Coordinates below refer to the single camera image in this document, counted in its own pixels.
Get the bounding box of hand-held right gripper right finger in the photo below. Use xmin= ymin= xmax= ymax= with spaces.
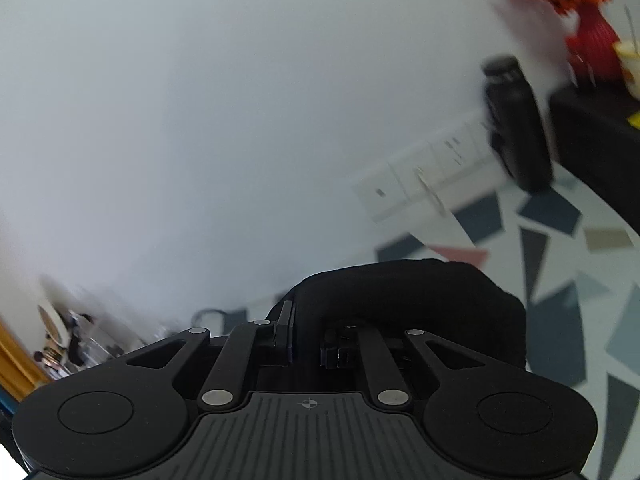
xmin=320 ymin=317 xmax=493 ymax=413

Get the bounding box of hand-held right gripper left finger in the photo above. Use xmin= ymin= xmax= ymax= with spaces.
xmin=125 ymin=300 xmax=297 ymax=413

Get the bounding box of black garment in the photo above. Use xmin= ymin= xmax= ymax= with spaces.
xmin=265 ymin=258 xmax=528 ymax=373

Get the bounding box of clear plastic bag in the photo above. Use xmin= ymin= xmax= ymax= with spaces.
xmin=32 ymin=285 xmax=171 ymax=376

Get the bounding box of geometric patterned sheet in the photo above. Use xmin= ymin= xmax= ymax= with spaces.
xmin=190 ymin=165 xmax=640 ymax=480

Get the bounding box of black water bottle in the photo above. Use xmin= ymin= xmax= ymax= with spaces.
xmin=481 ymin=54 xmax=555 ymax=192

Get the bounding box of black storage box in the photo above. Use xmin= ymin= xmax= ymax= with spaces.
xmin=549 ymin=80 xmax=640 ymax=236

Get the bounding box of red ribbed vase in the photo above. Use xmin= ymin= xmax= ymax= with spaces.
xmin=565 ymin=2 xmax=623 ymax=86

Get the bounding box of cream mug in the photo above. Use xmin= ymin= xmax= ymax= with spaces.
xmin=612 ymin=39 xmax=640 ymax=101

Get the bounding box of white wall socket panel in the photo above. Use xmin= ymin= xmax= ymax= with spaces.
xmin=350 ymin=110 xmax=511 ymax=223

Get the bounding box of white plugged cable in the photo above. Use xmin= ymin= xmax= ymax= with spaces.
xmin=412 ymin=167 xmax=451 ymax=217

